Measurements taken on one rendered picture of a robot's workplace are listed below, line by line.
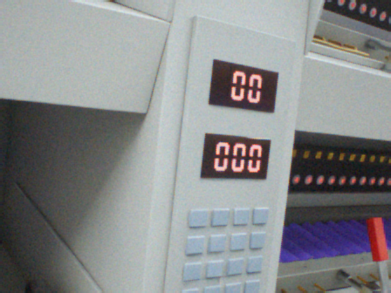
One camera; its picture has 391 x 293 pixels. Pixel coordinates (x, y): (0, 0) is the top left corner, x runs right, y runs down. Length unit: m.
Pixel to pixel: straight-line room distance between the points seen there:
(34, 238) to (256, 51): 0.19
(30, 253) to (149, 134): 0.15
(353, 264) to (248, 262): 0.23
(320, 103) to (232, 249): 0.11
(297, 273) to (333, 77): 0.18
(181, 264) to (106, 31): 0.12
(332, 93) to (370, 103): 0.04
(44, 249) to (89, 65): 0.15
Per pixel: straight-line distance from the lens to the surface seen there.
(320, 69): 0.33
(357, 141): 0.72
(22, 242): 0.39
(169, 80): 0.26
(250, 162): 0.29
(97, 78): 0.25
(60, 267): 0.34
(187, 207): 0.26
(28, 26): 0.23
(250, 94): 0.28
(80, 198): 0.32
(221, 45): 0.27
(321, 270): 0.48
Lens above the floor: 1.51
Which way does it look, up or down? 3 degrees down
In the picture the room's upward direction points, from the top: 6 degrees clockwise
